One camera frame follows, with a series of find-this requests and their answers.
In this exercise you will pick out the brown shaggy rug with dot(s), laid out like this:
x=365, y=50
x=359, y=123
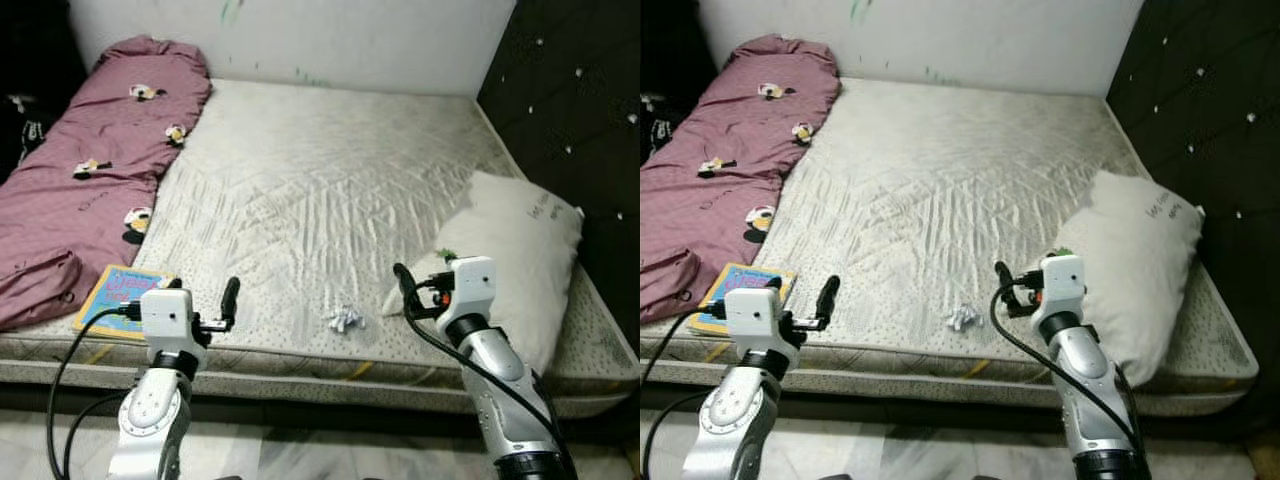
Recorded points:
x=1265, y=455

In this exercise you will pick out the white quilted mattress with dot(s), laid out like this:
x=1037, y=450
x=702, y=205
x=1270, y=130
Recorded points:
x=950, y=180
x=320, y=180

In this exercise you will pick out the white paper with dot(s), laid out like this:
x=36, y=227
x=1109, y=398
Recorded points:
x=965, y=319
x=345, y=320

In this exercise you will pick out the purple duvet with cartoon print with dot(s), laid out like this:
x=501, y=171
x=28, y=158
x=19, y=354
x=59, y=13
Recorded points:
x=90, y=200
x=710, y=200

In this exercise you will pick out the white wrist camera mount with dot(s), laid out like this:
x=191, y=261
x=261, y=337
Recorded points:
x=1065, y=282
x=750, y=312
x=475, y=285
x=165, y=312

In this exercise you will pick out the dotted fabric bed base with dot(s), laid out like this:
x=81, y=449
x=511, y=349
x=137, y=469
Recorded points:
x=300, y=390
x=900, y=390

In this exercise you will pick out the black tufted headboard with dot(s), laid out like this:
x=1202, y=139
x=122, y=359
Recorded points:
x=570, y=100
x=1200, y=100

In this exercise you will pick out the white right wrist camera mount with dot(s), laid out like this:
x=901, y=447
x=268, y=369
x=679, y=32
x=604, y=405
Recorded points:
x=1065, y=282
x=475, y=285

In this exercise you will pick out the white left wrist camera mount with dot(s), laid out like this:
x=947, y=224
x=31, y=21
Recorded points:
x=165, y=312
x=750, y=312

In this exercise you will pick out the black bed frame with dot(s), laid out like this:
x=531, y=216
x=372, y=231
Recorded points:
x=930, y=418
x=330, y=418

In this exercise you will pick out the white pillow with tree print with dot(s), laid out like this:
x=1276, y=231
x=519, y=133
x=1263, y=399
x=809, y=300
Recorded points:
x=515, y=250
x=1140, y=260

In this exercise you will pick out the colourful children's book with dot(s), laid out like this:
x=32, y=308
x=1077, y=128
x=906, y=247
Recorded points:
x=740, y=295
x=105, y=300

